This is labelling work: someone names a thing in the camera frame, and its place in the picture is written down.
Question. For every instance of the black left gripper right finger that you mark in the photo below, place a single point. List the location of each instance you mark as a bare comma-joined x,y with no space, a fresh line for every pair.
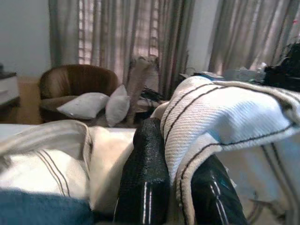
211,199

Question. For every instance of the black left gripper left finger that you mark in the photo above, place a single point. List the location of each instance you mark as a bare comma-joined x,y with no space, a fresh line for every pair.
143,175

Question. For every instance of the white striped knit garment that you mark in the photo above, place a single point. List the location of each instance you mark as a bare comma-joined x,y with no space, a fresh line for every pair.
222,112

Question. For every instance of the white square pillow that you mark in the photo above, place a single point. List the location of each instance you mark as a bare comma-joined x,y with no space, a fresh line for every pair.
117,107
82,105

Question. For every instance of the beige pampas grass bunch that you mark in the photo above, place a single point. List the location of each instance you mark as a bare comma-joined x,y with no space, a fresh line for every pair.
139,82

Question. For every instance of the blue denim jeans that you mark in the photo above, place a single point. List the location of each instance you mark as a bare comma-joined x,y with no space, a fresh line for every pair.
35,208

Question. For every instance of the brown round armchair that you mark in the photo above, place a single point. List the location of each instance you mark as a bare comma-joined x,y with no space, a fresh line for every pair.
77,77

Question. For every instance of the brown cardboard box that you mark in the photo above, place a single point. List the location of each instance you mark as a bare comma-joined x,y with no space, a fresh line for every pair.
29,100

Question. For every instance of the beige long curtain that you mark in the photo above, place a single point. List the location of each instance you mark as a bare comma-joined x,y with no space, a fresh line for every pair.
253,30
117,35

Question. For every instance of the black bag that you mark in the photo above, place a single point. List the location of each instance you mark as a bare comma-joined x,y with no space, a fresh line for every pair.
283,70

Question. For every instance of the white side table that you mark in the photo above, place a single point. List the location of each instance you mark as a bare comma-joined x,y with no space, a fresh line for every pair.
8,86

